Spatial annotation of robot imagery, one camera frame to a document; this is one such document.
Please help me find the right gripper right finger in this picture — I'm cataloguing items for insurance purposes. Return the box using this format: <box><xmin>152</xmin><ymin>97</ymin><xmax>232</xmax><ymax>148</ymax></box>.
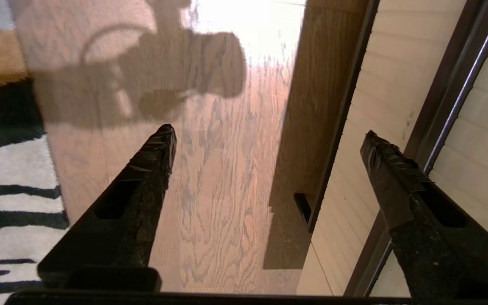
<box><xmin>360</xmin><ymin>130</ymin><xmax>488</xmax><ymax>299</ymax></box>

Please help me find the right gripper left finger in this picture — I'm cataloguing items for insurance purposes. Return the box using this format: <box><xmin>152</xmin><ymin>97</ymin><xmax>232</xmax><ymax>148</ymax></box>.
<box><xmin>37</xmin><ymin>124</ymin><xmax>177</xmax><ymax>293</ymax></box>

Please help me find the dark metal rail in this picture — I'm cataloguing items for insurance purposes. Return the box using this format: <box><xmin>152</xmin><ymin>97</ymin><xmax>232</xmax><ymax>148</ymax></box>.
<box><xmin>344</xmin><ymin>0</ymin><xmax>488</xmax><ymax>297</ymax></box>

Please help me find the cream ribbed drawer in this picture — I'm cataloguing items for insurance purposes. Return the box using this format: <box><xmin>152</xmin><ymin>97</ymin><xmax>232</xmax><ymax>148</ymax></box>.
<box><xmin>308</xmin><ymin>0</ymin><xmax>488</xmax><ymax>297</ymax></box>

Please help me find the cream tv cabinet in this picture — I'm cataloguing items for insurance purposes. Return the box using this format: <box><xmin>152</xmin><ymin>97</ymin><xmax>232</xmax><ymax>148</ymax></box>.
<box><xmin>295</xmin><ymin>0</ymin><xmax>380</xmax><ymax>297</ymax></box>

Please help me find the black white zebra rug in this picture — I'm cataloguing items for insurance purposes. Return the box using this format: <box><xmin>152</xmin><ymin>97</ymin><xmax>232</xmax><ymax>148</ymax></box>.
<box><xmin>0</xmin><ymin>78</ymin><xmax>70</xmax><ymax>305</ymax></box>

